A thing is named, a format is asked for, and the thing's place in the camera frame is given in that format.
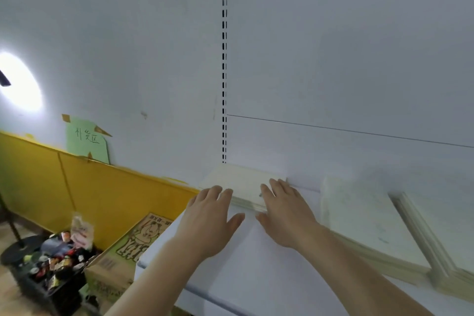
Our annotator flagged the stack of cream notebooks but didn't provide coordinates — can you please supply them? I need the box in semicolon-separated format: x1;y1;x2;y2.
389;190;474;302

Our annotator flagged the white metal shelf board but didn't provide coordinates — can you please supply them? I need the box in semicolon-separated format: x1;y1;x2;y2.
134;178;474;316

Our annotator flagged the yellow plastic bin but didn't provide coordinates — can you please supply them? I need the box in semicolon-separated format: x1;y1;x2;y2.
0;130;200;250

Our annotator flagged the black floor lamp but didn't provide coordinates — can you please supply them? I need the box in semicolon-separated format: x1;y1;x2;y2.
0;67;47;265

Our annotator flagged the person's right forearm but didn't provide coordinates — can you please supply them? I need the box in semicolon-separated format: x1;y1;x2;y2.
296;225;436;316

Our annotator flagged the white shelf back panel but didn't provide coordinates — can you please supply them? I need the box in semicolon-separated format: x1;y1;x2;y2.
226;0;474;209

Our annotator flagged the plain cream notebook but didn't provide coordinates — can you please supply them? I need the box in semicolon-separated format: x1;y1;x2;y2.
320;175;432;285

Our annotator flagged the green paper sign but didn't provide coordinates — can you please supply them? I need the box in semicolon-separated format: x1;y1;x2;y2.
62;114;113;165

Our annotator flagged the person's left hand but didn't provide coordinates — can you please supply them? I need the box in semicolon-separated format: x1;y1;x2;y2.
177;186;246;262

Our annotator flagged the person's right hand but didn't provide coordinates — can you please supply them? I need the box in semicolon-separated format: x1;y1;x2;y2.
255;178;327;250

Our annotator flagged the person's left forearm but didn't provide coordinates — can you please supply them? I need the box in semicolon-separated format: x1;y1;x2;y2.
105;237;208;316

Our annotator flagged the white slotted shelf upright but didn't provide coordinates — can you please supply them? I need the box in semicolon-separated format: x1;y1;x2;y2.
221;0;229;164

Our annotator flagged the green printed cardboard box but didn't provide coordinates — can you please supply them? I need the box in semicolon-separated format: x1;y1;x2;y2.
84;212;175;302

